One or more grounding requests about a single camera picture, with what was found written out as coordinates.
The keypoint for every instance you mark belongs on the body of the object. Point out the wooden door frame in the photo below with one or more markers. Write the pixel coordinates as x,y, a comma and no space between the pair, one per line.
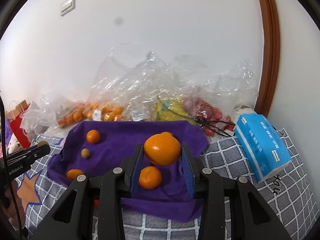
270,55

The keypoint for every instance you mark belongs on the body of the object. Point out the medium orange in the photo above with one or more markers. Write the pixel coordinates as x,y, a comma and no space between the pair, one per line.
150,177

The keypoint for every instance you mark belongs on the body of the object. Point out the purple towel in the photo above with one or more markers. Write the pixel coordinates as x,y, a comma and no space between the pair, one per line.
112,142

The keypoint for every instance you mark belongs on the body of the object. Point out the clear bag of red fruit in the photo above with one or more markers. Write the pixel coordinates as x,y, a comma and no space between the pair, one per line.
212,112

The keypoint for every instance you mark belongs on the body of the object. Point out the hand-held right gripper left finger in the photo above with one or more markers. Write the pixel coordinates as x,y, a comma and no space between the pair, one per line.
135,177

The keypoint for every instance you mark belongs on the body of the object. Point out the oblong orange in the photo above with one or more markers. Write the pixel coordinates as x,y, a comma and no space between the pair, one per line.
74,173

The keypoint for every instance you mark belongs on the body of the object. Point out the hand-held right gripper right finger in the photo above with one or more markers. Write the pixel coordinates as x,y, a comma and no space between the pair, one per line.
188,177

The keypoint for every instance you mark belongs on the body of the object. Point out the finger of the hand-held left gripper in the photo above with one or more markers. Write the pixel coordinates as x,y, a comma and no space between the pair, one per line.
35,152

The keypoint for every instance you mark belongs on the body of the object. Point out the white plastic bag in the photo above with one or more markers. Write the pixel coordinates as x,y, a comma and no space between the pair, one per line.
32,120

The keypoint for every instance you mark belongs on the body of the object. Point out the yellow-green kumquat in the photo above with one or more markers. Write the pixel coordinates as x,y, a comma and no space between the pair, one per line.
43,143
85,153

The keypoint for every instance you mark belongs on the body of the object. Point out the person's left hand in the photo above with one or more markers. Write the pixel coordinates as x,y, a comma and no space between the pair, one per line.
13,200

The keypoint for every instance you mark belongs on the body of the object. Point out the hazy plastic bag of oranges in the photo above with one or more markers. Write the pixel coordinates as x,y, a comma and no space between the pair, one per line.
71,117

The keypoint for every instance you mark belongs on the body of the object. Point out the clear labelled bag of oranges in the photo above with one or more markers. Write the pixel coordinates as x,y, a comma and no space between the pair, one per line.
110,112

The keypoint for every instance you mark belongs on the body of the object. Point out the small round orange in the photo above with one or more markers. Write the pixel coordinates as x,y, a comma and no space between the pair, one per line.
167,133

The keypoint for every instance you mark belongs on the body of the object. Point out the white carton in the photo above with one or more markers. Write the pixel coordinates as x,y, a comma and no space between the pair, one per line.
243,110

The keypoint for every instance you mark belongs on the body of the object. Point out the grey checkered blanket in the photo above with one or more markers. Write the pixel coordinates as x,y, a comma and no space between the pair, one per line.
287,192

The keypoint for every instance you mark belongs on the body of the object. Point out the clear bag of bananas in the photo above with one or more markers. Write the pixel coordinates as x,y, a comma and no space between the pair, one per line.
165,110

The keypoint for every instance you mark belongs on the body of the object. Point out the white wall switch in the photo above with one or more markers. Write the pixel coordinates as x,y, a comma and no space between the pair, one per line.
67,5

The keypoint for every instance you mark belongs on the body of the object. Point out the blue tissue pack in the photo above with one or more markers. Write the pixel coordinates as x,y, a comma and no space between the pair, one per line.
260,145

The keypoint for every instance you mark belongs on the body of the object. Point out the red paper bag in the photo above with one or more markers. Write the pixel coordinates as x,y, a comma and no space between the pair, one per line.
17,127

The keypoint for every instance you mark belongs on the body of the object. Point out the large orange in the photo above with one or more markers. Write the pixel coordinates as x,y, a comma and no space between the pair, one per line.
162,150

